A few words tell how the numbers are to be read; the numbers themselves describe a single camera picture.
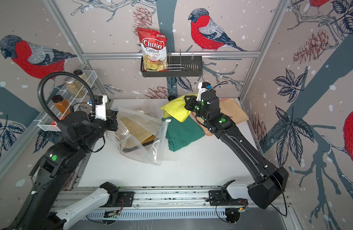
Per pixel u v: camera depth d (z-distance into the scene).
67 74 0.37
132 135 0.63
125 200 0.73
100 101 0.48
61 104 0.66
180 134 0.95
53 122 0.66
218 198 0.73
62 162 0.37
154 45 0.78
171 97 1.07
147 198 0.76
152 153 0.73
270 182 0.38
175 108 0.68
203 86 0.62
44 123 0.66
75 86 0.76
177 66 0.94
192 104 0.61
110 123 0.51
